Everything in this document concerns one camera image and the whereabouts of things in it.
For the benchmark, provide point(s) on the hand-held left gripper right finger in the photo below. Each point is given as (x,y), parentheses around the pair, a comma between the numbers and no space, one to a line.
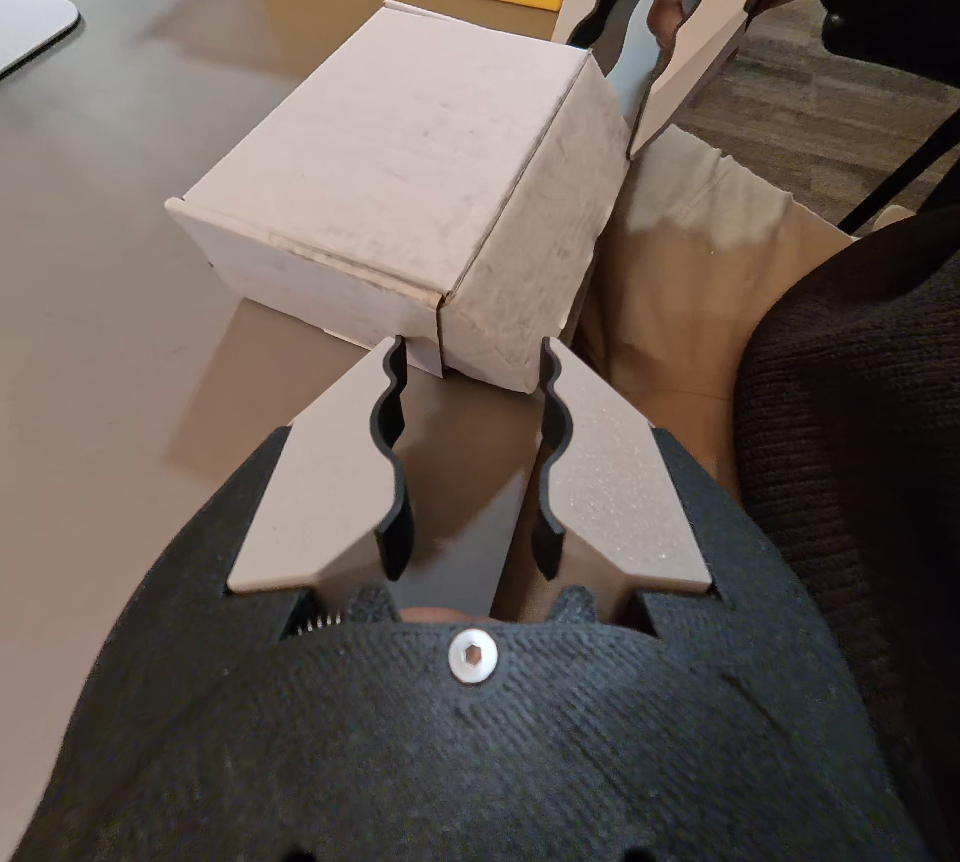
(630,502)

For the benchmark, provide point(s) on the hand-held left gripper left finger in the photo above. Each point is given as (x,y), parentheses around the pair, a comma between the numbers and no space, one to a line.
(315,502)

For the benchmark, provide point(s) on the white cardboard mailer box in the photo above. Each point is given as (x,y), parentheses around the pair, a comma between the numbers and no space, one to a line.
(420,149)

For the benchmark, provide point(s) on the grey desk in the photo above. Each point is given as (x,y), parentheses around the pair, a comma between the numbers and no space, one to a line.
(112,352)

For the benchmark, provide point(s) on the person's black sweater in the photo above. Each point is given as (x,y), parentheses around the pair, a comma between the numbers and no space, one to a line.
(862,502)

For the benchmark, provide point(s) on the white document stand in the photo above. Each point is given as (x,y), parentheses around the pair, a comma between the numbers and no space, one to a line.
(30,22)

